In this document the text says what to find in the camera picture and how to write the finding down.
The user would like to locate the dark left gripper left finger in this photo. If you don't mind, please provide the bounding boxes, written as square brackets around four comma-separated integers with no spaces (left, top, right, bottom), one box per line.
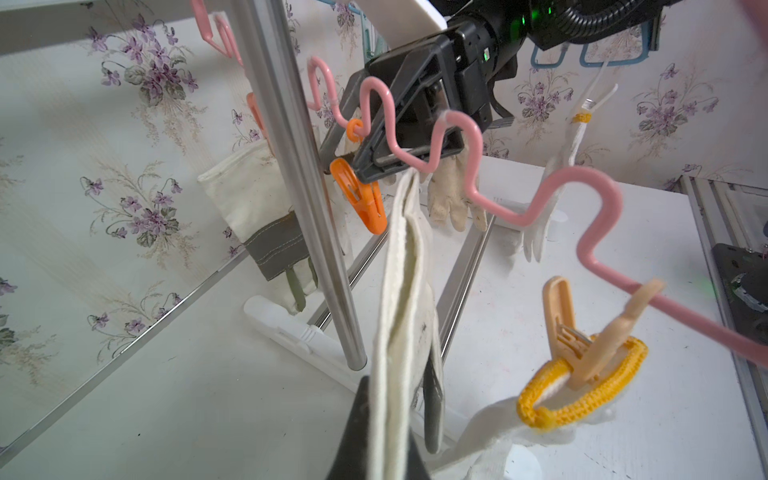
[326,376,370,480]

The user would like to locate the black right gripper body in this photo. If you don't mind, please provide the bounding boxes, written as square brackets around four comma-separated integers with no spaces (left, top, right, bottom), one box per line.
[413,17,519,129]

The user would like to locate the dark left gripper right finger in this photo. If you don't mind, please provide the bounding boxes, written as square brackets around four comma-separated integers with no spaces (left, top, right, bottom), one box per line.
[407,432,431,480]

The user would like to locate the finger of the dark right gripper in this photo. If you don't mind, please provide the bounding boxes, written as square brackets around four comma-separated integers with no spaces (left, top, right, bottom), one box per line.
[352,50,459,184]
[317,32,457,175]

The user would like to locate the blue wavy hanger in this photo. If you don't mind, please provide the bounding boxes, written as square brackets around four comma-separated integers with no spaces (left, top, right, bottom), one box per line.
[322,1,666,68]

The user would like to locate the white leather glove green fingers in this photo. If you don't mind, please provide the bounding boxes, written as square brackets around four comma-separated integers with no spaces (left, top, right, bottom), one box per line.
[197,140,319,315]

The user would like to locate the white glove yellow cuff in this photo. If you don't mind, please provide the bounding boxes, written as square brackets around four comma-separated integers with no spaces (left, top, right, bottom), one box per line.
[429,337,648,479]
[520,110,595,264]

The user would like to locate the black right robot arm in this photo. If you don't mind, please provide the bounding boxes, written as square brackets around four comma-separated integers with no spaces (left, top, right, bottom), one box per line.
[320,1,668,184]

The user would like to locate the pink wavy hanger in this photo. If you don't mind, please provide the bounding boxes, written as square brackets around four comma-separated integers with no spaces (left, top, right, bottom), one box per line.
[190,0,768,367]

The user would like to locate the orange plastic clothespin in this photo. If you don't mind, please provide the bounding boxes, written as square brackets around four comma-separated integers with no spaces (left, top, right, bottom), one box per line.
[328,118,389,236]

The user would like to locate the white steel drying rack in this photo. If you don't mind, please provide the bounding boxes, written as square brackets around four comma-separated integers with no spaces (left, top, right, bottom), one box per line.
[231,1,474,371]

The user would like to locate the white plastic clothespin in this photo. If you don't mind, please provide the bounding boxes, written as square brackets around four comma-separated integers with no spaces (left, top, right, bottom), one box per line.
[573,62,618,115]

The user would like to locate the salmon plastic clothespin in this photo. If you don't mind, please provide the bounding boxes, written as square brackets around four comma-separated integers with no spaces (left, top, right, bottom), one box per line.
[246,92,269,141]

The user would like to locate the tan plastic clothespin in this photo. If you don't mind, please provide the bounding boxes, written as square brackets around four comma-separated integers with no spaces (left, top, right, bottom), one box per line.
[541,275,666,390]

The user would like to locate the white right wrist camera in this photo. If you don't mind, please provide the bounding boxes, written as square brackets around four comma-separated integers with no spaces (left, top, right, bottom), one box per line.
[356,0,447,49]

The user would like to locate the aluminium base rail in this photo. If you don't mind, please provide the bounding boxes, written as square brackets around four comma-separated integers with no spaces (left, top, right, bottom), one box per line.
[680,173,768,457]

